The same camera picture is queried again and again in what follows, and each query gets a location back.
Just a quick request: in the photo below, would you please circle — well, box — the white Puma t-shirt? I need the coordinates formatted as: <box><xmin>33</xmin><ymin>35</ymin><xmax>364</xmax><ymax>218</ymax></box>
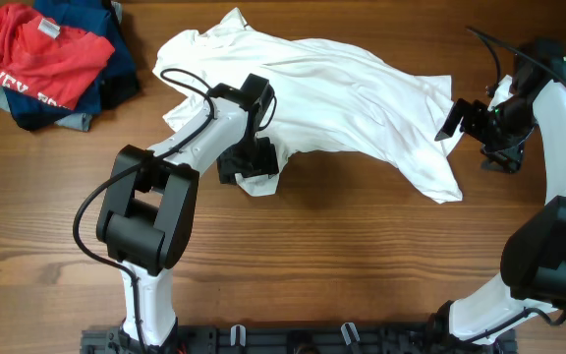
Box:
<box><xmin>152</xmin><ymin>9</ymin><xmax>463</xmax><ymax>204</ymax></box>

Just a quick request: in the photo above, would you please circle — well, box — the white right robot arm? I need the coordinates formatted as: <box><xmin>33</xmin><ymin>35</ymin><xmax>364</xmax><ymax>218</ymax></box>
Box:
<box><xmin>424</xmin><ymin>38</ymin><xmax>566</xmax><ymax>353</ymax></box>

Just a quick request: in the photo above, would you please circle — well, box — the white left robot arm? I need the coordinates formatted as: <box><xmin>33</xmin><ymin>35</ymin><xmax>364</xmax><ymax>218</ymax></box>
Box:
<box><xmin>81</xmin><ymin>75</ymin><xmax>279</xmax><ymax>353</ymax></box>

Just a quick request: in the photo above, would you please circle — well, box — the navy blue folded garment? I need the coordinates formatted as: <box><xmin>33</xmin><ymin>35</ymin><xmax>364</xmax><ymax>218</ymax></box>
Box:
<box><xmin>1</xmin><ymin>0</ymin><xmax>140</xmax><ymax>131</ymax></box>

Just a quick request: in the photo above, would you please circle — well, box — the red folded t-shirt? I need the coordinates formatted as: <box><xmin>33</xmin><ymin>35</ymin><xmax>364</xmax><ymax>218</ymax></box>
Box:
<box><xmin>0</xmin><ymin>3</ymin><xmax>114</xmax><ymax>110</ymax></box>

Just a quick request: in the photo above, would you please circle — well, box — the grey folded garment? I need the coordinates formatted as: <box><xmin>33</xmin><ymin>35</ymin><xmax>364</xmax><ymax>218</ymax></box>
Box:
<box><xmin>0</xmin><ymin>87</ymin><xmax>92</xmax><ymax>132</ymax></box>

